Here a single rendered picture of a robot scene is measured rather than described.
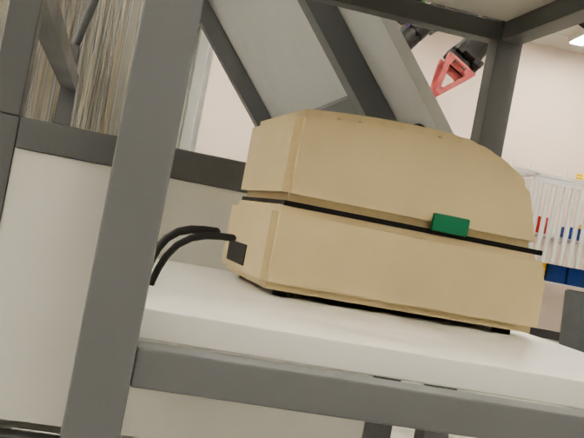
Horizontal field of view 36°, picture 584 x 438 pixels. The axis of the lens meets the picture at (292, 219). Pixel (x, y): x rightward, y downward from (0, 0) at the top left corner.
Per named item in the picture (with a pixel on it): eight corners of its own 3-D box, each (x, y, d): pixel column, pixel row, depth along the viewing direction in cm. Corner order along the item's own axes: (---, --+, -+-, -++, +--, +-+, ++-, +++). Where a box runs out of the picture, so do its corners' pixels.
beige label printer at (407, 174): (451, 312, 113) (480, 158, 113) (540, 341, 92) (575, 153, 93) (216, 271, 105) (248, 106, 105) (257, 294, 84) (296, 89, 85)
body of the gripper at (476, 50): (454, 48, 175) (478, 19, 176) (441, 57, 185) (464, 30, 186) (479, 70, 176) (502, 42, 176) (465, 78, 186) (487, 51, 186)
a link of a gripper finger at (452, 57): (426, 79, 175) (457, 43, 175) (418, 84, 182) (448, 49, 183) (452, 102, 175) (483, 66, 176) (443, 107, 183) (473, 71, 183)
